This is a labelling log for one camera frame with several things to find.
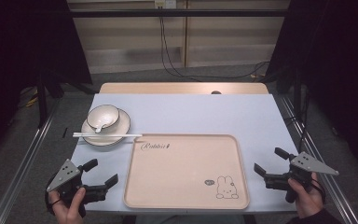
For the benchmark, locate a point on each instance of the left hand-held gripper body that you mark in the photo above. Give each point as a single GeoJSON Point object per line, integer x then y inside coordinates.
{"type": "Point", "coordinates": [64, 174]}

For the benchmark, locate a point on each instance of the white ceramic spoon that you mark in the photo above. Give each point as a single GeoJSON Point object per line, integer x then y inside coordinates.
{"type": "Point", "coordinates": [99, 128]}

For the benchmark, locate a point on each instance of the white wall socket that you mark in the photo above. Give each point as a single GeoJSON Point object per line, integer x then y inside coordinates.
{"type": "Point", "coordinates": [165, 3]}

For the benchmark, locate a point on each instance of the black horizontal bar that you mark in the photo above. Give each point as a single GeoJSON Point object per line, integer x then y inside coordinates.
{"type": "Point", "coordinates": [180, 13]}

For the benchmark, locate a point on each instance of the person's right hand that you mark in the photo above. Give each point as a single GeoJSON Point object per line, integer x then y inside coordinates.
{"type": "Point", "coordinates": [309, 200]}

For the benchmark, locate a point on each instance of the wooden table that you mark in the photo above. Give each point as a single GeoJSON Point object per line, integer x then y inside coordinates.
{"type": "Point", "coordinates": [167, 88]}

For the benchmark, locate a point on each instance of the white bowl with dark rim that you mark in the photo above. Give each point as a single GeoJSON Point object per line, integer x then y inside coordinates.
{"type": "Point", "coordinates": [104, 113]}

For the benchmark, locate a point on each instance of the person's left hand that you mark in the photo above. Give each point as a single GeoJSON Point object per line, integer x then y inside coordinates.
{"type": "Point", "coordinates": [68, 211]}

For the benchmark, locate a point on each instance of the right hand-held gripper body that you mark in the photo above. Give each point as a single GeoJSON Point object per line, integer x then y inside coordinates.
{"type": "Point", "coordinates": [310, 164]}

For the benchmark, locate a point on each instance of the beige tray with rabbit print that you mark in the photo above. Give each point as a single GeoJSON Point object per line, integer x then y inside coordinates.
{"type": "Point", "coordinates": [183, 174]}

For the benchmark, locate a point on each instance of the aluminium rail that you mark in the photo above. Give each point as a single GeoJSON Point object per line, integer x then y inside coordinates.
{"type": "Point", "coordinates": [320, 149]}
{"type": "Point", "coordinates": [24, 161]}

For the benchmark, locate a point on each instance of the black metal stand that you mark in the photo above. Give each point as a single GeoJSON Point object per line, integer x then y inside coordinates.
{"type": "Point", "coordinates": [42, 99]}
{"type": "Point", "coordinates": [297, 90]}

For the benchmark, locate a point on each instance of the black curtain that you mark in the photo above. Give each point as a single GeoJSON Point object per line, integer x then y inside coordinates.
{"type": "Point", "coordinates": [28, 40]}
{"type": "Point", "coordinates": [332, 62]}

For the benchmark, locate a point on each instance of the light blue table mat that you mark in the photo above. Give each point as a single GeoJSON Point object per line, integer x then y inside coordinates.
{"type": "Point", "coordinates": [199, 115]}

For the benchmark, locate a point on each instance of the white plate with dark rim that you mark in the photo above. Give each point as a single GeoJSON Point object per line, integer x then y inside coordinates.
{"type": "Point", "coordinates": [122, 124]}

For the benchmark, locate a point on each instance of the white chopstick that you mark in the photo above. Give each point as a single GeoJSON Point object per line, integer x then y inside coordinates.
{"type": "Point", "coordinates": [118, 134]}

